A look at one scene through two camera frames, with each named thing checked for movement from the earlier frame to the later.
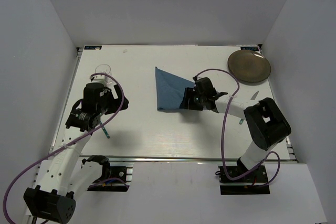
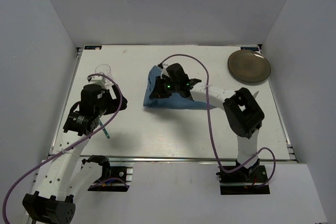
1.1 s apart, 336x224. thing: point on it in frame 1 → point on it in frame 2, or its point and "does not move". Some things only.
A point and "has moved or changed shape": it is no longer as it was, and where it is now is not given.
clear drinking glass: x=104 y=68 does not move
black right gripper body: x=200 y=98 → x=170 y=86
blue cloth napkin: x=170 y=89 has moved or changed shape
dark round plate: x=249 y=65 does not move
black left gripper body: x=110 y=105 does not move
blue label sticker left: x=92 y=47 does not move
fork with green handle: x=103 y=127 does not move
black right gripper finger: x=188 y=100 → x=158 y=88
